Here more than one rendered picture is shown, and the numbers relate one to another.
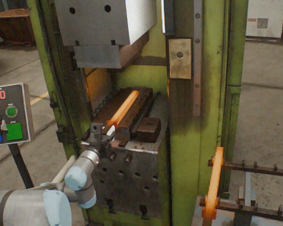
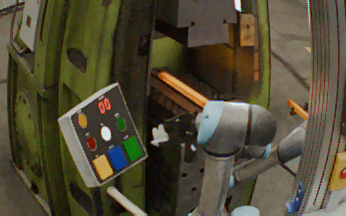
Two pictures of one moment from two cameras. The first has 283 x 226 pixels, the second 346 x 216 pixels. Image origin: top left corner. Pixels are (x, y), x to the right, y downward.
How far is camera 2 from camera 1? 2.94 m
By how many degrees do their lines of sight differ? 48
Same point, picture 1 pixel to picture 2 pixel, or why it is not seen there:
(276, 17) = not seen: outside the picture
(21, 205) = not seen: hidden behind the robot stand
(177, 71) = (246, 40)
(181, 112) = (245, 80)
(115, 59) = (224, 35)
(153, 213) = (235, 200)
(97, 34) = (212, 15)
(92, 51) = (206, 29)
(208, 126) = (262, 89)
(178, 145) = not seen: hidden behind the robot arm
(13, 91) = (113, 96)
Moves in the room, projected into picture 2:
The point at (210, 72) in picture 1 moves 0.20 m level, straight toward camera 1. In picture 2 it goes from (262, 38) to (288, 54)
